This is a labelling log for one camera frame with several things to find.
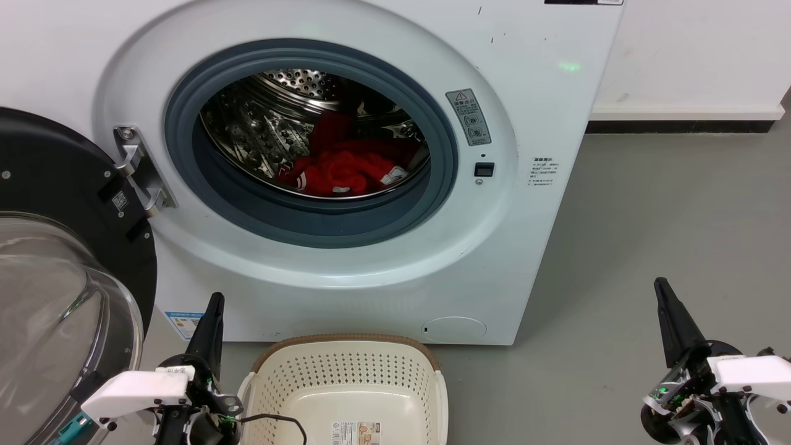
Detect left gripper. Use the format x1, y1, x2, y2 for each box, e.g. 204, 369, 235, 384
154, 293, 245, 445

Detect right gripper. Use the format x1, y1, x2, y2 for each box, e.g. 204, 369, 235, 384
640, 278, 770, 445

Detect red garment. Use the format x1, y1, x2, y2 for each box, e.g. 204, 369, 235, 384
275, 111, 421, 198

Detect cream perforated laundry basket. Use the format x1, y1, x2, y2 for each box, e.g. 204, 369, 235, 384
237, 334, 449, 445

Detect printed paper product label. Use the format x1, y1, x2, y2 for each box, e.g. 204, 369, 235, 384
331, 422, 381, 445

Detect stainless steel washing machine drum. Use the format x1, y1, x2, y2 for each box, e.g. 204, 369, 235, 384
199, 68, 431, 200

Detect black washer door with glass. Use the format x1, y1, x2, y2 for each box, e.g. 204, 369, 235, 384
0, 107, 158, 445

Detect blue-edged energy label sticker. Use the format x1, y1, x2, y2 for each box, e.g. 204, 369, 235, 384
164, 311, 205, 342

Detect teal plug connector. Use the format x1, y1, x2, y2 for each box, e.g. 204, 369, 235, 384
53, 413, 91, 445

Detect grey rubber door gasket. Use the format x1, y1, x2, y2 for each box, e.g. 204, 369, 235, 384
164, 38, 459, 249

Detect white front-load washing machine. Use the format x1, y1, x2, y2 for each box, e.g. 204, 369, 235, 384
0, 0, 625, 345

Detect silver door hinge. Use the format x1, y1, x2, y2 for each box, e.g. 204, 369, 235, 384
113, 125, 178, 218

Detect black baseboard strip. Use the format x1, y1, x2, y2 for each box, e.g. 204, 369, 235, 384
585, 120, 777, 135

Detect small printed text label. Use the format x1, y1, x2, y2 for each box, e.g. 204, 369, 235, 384
527, 156, 562, 188

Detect round white filter cover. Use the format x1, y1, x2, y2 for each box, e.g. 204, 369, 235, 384
421, 316, 488, 344

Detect grey warning label sticker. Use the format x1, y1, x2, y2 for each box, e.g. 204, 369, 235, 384
446, 88, 493, 147

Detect thin black cable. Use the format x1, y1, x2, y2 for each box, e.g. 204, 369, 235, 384
240, 413, 308, 445

